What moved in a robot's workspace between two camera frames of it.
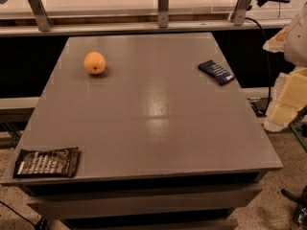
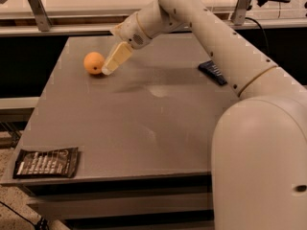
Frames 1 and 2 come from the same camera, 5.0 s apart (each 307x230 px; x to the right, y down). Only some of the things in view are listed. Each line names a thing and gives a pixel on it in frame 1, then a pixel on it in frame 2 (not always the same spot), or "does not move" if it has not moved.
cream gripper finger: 289,100 to 121,53
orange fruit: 94,62 does not move
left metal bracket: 38,8 does not move
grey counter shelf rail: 22,22 does not move
